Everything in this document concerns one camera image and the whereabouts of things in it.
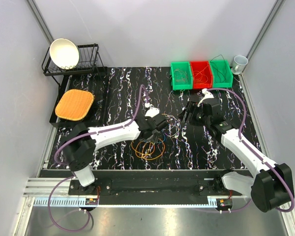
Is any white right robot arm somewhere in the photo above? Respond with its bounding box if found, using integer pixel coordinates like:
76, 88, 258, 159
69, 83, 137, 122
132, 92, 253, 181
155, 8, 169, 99
178, 93, 295, 212

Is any black wire dish rack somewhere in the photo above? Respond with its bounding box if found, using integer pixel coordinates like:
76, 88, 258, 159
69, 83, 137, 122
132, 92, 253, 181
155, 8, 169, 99
41, 43, 109, 126

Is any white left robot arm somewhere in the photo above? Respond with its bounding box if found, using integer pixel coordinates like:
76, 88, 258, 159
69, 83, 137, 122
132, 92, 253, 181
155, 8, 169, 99
62, 114, 169, 195

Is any orange thin cable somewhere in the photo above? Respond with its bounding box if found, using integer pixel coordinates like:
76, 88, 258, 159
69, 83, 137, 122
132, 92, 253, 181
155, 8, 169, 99
194, 62, 212, 86

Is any pink thin cable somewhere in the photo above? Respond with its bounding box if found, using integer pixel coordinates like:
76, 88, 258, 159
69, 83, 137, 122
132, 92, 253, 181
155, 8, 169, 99
174, 67, 190, 86

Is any orange woven basket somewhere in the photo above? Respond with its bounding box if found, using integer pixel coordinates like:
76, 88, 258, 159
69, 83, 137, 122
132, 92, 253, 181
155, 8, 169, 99
55, 89, 95, 121

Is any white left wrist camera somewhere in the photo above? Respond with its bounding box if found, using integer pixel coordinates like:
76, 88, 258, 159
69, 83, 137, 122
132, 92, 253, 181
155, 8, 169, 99
145, 103, 160, 118

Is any light blue mug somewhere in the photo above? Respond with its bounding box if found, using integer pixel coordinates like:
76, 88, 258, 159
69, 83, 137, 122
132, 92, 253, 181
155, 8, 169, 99
231, 55, 249, 75

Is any right green plastic bin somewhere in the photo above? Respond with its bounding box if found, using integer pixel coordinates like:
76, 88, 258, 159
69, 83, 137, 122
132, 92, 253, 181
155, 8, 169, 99
209, 59, 234, 88

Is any left green plastic bin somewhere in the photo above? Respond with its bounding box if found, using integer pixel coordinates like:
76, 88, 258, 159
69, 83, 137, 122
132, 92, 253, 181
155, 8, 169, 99
170, 61, 193, 90

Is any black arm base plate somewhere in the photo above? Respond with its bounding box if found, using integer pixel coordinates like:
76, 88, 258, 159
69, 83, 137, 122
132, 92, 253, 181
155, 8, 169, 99
68, 170, 239, 207

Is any white thin cable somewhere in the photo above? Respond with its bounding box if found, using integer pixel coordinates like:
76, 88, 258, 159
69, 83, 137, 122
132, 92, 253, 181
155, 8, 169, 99
162, 113, 182, 138

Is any yellow thin cable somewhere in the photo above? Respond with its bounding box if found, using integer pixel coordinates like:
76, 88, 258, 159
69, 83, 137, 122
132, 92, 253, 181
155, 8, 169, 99
131, 139, 166, 162

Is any white bowl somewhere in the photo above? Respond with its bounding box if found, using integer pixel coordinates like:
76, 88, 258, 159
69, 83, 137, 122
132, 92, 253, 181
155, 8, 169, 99
49, 38, 80, 69

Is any green plastic bin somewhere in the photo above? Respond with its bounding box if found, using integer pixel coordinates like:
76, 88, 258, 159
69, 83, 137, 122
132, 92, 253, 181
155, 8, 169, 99
170, 61, 193, 90
209, 59, 234, 88

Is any white slotted cable duct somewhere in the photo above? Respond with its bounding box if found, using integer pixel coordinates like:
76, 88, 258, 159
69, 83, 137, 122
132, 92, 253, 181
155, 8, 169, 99
33, 197, 99, 207

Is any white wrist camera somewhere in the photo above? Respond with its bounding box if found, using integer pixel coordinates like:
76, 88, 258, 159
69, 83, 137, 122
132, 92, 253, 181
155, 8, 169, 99
145, 103, 160, 118
197, 88, 214, 107

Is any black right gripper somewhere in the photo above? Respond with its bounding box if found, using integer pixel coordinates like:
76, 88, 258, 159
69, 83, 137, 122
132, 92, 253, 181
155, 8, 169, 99
177, 101, 210, 127

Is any black marble pattern mat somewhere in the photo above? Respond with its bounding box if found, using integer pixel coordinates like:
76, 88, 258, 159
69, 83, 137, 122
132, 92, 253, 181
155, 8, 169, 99
47, 66, 259, 171

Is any red plastic bin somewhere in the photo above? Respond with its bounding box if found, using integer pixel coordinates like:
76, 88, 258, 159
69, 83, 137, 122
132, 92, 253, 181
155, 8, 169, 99
190, 61, 213, 89

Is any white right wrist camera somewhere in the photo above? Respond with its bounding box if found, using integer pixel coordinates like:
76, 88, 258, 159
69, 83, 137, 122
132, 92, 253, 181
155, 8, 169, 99
197, 88, 214, 107

